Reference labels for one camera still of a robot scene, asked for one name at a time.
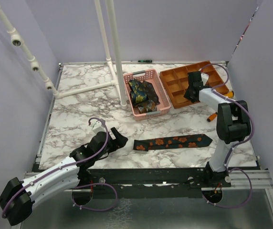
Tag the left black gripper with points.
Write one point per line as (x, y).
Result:
(119, 142)

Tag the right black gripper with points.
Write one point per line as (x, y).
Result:
(186, 95)

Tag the brown compartment tray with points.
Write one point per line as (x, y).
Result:
(175, 81)

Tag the pink perforated plastic basket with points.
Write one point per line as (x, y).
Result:
(150, 76)

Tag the black orange floral tie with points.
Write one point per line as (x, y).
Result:
(173, 142)

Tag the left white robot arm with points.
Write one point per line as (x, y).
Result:
(20, 197)

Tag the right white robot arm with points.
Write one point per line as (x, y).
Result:
(233, 121)

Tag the orange box cutter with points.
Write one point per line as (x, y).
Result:
(230, 94)

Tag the dark orange patterned tie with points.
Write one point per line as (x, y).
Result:
(153, 100)

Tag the blue yellow floral tie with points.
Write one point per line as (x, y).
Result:
(137, 92)

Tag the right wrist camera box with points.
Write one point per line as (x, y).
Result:
(205, 78)

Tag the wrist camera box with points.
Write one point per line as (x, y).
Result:
(205, 78)
(97, 126)

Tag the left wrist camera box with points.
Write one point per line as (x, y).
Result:
(97, 126)

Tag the orange handle screwdriver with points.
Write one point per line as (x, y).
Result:
(212, 117)

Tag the black metal base rail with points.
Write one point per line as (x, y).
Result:
(151, 183)

